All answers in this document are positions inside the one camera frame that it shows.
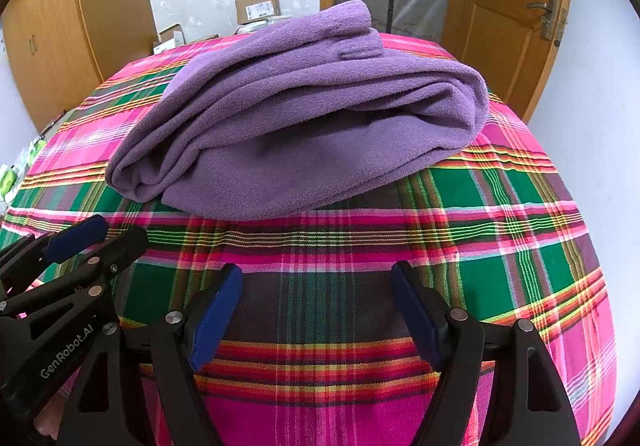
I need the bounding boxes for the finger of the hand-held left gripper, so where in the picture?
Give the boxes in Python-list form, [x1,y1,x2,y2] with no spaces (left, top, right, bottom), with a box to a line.
[0,226,150,319]
[0,215,107,279]

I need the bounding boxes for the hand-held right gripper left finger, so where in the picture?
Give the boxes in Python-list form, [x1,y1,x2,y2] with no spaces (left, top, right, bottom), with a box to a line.
[57,263,246,446]

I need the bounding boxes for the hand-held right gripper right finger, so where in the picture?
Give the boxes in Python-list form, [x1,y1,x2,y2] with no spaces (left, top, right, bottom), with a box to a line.
[391,261,581,446]

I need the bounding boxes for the purple fleece garment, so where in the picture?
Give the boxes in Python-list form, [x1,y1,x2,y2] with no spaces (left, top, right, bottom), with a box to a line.
[106,0,490,221]

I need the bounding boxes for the pink green plaid bedsheet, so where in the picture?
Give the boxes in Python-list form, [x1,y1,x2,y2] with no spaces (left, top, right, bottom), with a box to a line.
[0,28,618,446]

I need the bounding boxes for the green packets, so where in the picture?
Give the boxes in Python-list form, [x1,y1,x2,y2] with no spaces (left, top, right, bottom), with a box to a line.
[0,136,46,211]

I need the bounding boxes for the wooden wardrobe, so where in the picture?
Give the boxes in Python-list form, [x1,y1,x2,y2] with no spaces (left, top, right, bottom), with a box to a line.
[0,0,158,134]

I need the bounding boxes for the white carton box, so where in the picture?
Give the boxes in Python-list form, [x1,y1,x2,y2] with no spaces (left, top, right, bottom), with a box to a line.
[152,24,186,55]

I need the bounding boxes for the open labelled cardboard box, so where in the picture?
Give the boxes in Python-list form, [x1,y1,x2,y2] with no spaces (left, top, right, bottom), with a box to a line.
[233,0,282,25]

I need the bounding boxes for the wooden door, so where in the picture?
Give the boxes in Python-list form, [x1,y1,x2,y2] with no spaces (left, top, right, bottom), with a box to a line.
[442,0,576,124]

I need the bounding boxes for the metal door handle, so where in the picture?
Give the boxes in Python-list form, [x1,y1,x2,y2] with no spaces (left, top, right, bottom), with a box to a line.
[526,0,568,46]

